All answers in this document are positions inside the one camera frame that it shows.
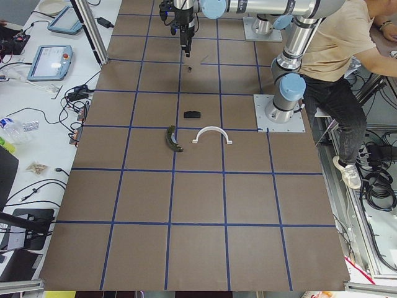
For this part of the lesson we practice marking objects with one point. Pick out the green brake shoe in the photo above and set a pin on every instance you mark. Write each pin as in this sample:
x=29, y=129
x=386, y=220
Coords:
x=171, y=140

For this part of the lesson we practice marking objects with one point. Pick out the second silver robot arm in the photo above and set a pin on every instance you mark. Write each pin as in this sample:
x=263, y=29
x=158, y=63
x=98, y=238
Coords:
x=264, y=24

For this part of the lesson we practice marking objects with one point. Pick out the teach pendant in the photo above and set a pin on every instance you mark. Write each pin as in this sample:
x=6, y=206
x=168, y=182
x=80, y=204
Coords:
x=51, y=63
x=66, y=22

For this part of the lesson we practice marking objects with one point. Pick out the black power adapter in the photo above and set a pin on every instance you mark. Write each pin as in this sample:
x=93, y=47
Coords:
x=104, y=22

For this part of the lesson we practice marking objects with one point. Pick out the brown paper mat blue grid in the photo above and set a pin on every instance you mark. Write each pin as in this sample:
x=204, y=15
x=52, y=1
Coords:
x=254, y=215

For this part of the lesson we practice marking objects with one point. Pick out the teach pendant far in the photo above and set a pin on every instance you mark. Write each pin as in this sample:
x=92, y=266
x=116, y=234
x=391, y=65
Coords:
x=66, y=22

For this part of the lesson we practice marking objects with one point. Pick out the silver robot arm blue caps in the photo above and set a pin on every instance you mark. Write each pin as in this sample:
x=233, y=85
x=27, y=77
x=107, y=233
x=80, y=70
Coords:
x=307, y=16

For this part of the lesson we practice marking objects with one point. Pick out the teach pendant near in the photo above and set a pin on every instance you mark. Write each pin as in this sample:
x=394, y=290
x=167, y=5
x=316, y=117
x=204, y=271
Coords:
x=51, y=63

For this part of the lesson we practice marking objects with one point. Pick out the aluminium frame post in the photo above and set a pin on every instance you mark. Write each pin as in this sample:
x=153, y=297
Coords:
x=86, y=18

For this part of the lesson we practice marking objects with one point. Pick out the small bag of parts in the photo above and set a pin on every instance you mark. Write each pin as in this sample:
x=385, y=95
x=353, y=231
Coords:
x=36, y=168

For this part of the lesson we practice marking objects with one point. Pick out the black monitor stand base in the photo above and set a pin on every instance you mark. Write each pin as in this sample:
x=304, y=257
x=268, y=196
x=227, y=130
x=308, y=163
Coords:
x=26, y=229

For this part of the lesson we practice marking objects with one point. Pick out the white curved plastic bracket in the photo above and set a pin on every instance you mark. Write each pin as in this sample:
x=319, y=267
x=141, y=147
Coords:
x=212, y=128

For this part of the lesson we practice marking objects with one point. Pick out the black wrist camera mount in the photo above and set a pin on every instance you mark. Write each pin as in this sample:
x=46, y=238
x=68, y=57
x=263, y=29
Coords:
x=165, y=7

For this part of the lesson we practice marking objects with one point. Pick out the person in beige shirt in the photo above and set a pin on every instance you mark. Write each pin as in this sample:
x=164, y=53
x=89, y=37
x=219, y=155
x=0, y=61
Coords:
x=340, y=37

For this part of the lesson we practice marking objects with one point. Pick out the beige bowl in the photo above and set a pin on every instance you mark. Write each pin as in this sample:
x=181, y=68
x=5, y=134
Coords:
x=51, y=7

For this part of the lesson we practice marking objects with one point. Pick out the black brake pad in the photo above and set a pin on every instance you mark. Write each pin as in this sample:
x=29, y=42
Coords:
x=192, y=114

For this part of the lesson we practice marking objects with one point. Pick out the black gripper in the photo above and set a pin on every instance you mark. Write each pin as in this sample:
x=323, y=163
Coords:
x=184, y=22

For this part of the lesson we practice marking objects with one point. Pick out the plastic water bottle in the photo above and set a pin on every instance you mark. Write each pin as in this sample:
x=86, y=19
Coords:
x=15, y=130

